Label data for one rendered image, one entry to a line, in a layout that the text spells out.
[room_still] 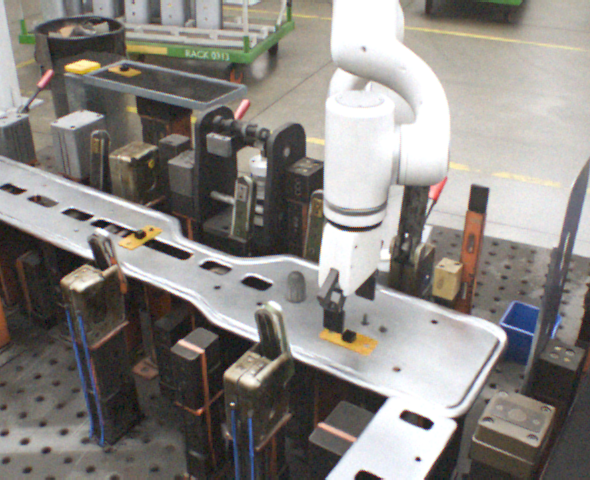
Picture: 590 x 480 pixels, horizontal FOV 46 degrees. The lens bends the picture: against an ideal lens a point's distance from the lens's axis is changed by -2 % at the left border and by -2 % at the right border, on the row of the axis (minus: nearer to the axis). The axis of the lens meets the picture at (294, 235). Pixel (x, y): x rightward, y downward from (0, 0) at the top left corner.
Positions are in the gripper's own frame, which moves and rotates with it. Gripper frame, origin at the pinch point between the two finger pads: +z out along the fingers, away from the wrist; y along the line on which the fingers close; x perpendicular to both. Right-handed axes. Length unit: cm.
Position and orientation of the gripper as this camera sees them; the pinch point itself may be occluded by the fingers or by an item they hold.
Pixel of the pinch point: (350, 308)
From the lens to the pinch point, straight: 103.5
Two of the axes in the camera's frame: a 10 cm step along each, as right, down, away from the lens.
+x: 8.4, 2.8, -4.7
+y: -5.4, 4.4, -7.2
